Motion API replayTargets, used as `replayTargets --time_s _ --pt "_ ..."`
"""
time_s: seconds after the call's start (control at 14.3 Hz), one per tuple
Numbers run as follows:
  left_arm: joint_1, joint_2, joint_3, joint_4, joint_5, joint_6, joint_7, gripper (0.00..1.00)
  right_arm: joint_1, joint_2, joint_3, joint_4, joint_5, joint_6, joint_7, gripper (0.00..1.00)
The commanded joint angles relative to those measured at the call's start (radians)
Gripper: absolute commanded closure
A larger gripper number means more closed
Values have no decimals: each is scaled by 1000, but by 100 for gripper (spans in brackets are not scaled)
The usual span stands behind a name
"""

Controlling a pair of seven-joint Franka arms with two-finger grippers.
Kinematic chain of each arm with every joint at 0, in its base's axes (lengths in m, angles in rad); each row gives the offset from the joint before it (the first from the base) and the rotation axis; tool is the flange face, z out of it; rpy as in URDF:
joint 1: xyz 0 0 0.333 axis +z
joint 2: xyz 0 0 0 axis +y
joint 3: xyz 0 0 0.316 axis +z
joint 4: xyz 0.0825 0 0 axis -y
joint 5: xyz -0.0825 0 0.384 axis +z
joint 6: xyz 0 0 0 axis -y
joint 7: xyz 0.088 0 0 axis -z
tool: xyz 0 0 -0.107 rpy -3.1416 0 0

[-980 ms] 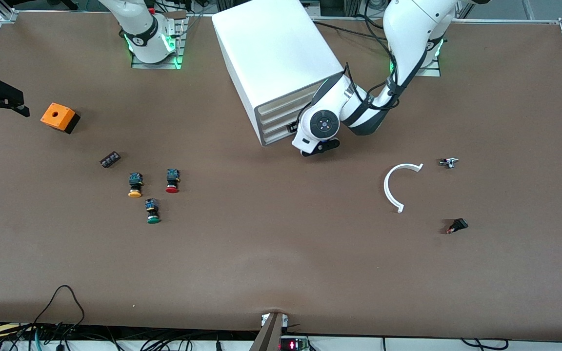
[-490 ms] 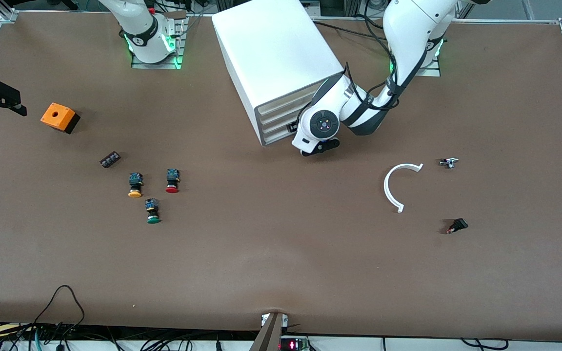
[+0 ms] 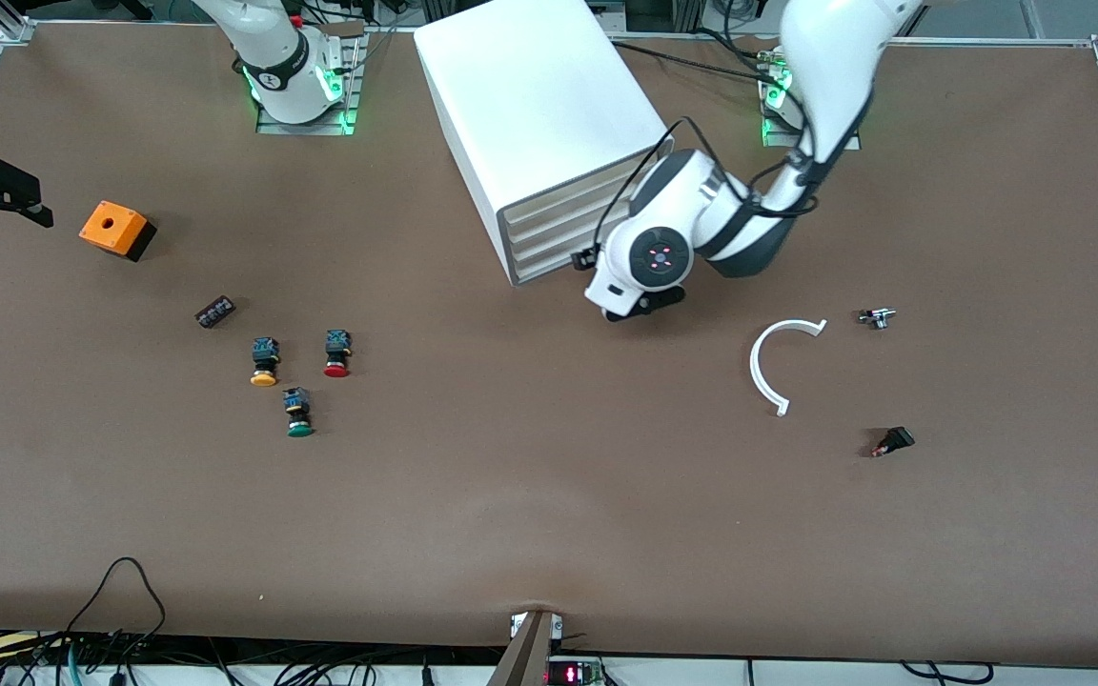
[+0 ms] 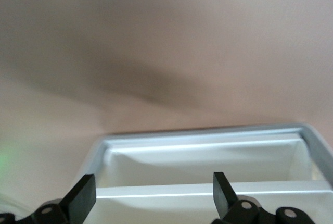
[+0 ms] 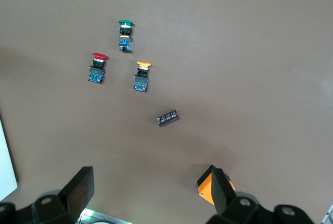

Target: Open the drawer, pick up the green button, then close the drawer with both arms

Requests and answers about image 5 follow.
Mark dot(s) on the red mushroom push button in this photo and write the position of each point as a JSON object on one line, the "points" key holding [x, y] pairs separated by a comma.
{"points": [[96, 71]]}

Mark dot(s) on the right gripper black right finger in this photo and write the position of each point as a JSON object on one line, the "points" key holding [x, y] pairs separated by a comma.
{"points": [[221, 192]]}

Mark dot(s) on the white drawer cabinet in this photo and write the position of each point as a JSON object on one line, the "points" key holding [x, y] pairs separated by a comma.
{"points": [[6, 172]]}

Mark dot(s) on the green mushroom push button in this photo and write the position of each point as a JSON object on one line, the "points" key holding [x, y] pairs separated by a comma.
{"points": [[125, 39]]}

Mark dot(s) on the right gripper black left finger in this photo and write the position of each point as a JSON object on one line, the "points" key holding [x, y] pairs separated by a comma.
{"points": [[78, 192]]}

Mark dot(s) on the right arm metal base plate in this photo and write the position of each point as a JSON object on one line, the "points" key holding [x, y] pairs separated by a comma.
{"points": [[104, 217]]}

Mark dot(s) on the small black connector block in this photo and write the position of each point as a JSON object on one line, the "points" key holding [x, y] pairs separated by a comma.
{"points": [[168, 118]]}

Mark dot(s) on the orange button enclosure box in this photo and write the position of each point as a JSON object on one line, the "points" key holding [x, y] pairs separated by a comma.
{"points": [[205, 186]]}

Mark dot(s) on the yellow mushroom push button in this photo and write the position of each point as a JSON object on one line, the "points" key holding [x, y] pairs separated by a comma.
{"points": [[141, 80]]}

